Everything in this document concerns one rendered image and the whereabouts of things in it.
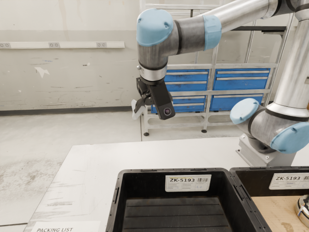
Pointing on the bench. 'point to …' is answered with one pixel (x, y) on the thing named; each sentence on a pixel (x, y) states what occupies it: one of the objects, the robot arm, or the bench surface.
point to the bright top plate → (305, 204)
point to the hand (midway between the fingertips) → (153, 114)
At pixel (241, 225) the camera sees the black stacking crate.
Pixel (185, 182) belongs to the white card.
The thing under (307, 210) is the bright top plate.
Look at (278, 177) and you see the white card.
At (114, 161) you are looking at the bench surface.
